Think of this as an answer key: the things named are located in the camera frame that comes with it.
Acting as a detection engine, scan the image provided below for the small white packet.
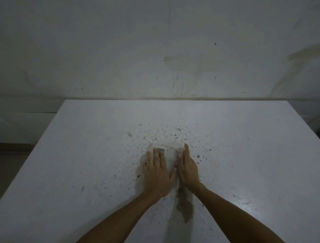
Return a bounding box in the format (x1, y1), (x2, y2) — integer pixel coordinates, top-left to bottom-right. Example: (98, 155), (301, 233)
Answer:
(149, 145), (185, 176)

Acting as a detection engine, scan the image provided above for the person's right forearm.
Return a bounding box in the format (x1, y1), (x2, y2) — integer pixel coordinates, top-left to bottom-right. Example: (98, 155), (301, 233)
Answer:
(191, 184), (286, 243)

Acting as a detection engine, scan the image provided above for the person's left hand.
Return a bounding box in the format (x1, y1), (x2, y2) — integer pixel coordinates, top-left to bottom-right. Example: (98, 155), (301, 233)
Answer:
(142, 147), (178, 199)

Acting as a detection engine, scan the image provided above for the person's right hand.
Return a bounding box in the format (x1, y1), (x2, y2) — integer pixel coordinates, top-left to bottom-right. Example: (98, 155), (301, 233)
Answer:
(176, 143), (202, 191)

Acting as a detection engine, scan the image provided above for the person's left forearm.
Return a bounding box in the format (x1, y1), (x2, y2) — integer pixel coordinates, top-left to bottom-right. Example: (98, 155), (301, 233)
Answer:
(76, 191), (163, 243)

